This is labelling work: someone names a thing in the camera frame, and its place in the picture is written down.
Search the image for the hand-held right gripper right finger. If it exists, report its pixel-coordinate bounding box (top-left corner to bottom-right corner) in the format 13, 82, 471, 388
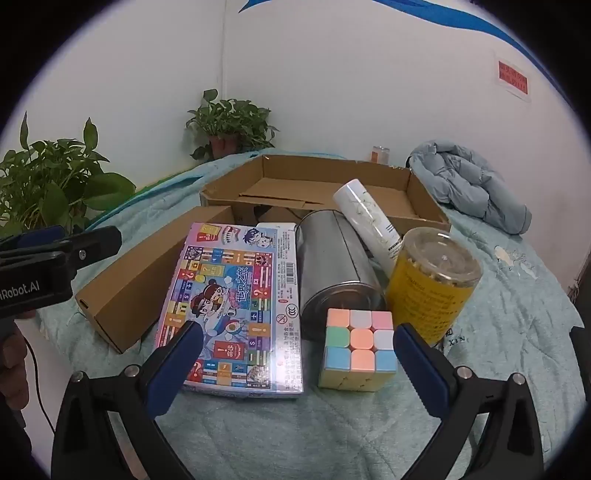
392, 323, 546, 480

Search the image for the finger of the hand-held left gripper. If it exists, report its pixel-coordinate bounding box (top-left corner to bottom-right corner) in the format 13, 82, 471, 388
59, 226, 123, 278
0, 225, 66, 254

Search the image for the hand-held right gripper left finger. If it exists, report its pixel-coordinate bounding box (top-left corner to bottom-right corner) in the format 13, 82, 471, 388
52, 320, 204, 480

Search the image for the pastel puzzle cube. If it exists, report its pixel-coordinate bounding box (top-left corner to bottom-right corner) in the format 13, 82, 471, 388
318, 308, 399, 393

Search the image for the yellow jar with clear lid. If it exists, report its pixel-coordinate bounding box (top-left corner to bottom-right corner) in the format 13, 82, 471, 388
385, 226, 483, 347

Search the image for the colourful board game box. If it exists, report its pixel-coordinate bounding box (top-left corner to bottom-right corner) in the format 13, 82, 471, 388
154, 222, 305, 398

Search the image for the silver metal tin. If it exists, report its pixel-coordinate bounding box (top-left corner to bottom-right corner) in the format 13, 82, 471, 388
294, 209, 387, 341

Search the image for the white spray bottle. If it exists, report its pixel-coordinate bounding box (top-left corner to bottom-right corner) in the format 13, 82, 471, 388
332, 179, 404, 275

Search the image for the person's left hand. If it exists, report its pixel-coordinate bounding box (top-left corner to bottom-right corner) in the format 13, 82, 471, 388
0, 309, 38, 416

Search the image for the long closed cardboard box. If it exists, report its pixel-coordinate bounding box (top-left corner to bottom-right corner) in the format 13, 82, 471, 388
75, 205, 236, 354

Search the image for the large leafy green plant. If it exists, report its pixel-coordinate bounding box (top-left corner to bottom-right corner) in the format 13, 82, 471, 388
0, 111, 137, 241

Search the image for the teal printed blanket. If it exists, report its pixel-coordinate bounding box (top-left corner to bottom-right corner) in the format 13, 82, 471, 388
34, 148, 587, 480

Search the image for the small potted green plant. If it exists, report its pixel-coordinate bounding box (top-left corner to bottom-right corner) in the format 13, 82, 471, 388
185, 89, 280, 162

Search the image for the light blue puffer jacket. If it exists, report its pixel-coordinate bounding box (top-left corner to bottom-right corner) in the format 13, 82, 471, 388
406, 138, 532, 235

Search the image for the red wall sign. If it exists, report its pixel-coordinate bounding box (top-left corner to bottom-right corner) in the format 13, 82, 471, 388
496, 58, 529, 100

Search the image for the blue wall decal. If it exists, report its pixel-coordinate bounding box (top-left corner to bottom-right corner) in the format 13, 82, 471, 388
238, 0, 552, 81

